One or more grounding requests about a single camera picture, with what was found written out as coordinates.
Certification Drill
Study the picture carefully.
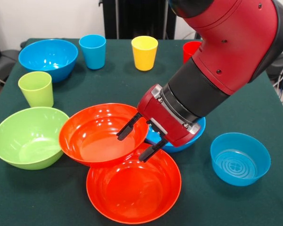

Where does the red cup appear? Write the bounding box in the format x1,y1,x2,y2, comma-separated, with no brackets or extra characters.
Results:
183,41,202,64

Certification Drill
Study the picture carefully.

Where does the large blue bowl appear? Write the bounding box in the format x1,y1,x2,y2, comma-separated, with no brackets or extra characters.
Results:
145,116,207,153
18,39,79,83

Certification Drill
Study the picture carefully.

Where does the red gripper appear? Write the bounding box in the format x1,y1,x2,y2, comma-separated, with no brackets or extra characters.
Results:
116,84,201,163

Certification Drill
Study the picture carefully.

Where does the small blue bowl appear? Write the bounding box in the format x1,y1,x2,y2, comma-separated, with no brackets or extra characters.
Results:
210,132,272,187

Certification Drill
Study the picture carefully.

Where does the green bowl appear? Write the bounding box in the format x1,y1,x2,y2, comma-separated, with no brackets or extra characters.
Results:
0,106,70,170

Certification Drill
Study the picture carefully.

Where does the dark green tablecloth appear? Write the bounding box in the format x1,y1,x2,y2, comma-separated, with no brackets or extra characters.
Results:
0,38,283,226

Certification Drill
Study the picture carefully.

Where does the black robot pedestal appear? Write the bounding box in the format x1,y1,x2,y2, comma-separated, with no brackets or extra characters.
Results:
99,0,182,40

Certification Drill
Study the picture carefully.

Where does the light blue cup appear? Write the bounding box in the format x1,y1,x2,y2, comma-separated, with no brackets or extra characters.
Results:
78,34,107,70

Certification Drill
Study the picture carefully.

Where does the orange bowl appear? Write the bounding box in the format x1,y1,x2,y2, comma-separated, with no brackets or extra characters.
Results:
86,143,182,224
58,103,149,167

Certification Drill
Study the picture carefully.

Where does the yellow cup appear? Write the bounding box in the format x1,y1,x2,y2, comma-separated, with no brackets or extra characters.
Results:
131,36,159,72

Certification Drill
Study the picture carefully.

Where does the lime green cup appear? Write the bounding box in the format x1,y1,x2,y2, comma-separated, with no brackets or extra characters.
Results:
17,71,54,108

